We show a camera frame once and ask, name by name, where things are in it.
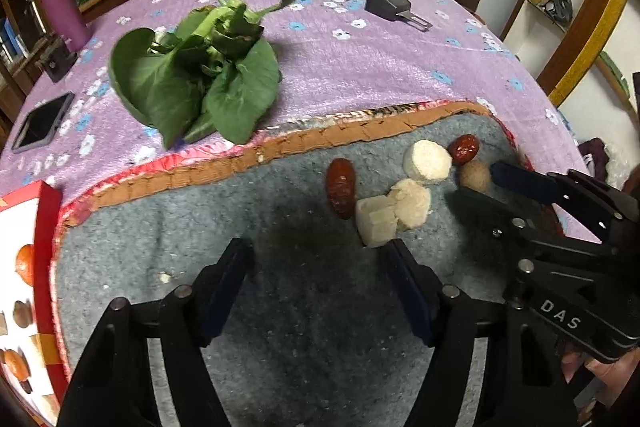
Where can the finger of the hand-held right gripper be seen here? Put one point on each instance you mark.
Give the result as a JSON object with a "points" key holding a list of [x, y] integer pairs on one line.
{"points": [[525, 182], [480, 207]]}

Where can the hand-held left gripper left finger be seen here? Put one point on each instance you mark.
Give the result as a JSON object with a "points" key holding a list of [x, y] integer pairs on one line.
{"points": [[225, 292]]}

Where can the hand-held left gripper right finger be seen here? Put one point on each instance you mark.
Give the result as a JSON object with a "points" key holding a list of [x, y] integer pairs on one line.
{"points": [[410, 292]]}

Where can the brown longan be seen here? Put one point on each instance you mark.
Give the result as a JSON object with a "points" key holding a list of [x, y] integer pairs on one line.
{"points": [[474, 177], [22, 313]]}

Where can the red shallow box with white inside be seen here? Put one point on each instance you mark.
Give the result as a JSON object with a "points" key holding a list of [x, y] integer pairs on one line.
{"points": [[50, 247]]}

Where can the mandarin orange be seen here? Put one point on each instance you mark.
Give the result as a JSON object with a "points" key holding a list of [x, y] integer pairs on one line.
{"points": [[15, 363], [26, 264]]}

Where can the person's right hand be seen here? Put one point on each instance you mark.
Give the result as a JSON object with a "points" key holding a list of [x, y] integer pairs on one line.
{"points": [[607, 374]]}

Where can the grey felt mat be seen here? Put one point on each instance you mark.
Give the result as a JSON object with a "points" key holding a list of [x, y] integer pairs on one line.
{"points": [[250, 217]]}

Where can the green leafy vegetable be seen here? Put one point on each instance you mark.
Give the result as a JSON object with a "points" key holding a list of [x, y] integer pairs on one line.
{"points": [[170, 87]]}

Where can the black car key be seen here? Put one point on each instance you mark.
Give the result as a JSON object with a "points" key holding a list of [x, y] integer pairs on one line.
{"points": [[387, 2]]}

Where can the black smartphone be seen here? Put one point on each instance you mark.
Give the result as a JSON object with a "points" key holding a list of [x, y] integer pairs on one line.
{"points": [[40, 122]]}

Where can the small black round device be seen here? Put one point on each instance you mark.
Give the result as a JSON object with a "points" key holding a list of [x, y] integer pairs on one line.
{"points": [[57, 64]]}

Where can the purple thermos bottle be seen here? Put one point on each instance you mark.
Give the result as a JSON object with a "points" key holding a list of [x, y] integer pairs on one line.
{"points": [[62, 12]]}

